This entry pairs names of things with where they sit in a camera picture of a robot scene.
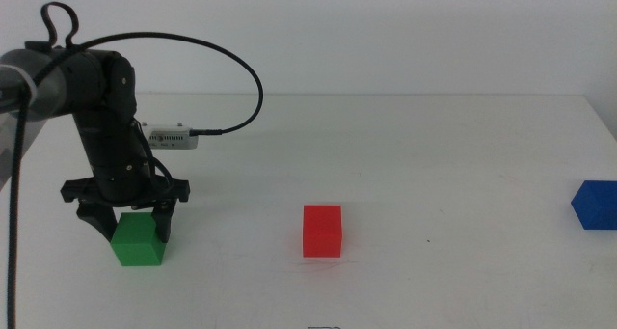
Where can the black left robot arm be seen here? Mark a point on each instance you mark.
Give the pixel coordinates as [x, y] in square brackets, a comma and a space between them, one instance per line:
[96, 88]

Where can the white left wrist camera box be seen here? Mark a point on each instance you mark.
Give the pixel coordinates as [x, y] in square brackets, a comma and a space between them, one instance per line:
[171, 138]

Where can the red cube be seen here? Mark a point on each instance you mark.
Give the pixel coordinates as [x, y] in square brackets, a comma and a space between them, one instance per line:
[322, 232]

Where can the blue cube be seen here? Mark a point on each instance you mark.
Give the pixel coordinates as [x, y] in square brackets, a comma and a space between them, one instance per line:
[598, 206]

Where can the green cube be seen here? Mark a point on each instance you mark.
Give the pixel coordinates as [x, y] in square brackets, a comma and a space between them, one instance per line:
[135, 244]

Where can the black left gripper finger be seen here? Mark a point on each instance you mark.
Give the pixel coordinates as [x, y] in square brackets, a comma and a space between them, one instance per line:
[164, 223]
[99, 220]

